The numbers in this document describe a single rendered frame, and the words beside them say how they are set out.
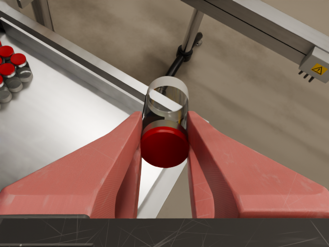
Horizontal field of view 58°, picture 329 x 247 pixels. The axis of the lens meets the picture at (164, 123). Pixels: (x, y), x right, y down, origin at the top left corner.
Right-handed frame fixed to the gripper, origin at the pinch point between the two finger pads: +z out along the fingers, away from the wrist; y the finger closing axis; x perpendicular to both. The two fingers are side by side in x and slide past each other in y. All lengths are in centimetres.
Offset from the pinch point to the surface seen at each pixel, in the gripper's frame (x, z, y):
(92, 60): 13.1, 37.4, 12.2
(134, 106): 17.0, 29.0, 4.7
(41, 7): 15, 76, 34
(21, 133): 18.3, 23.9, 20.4
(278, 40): 34, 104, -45
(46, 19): 19, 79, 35
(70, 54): 11.3, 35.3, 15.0
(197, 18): 31, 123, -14
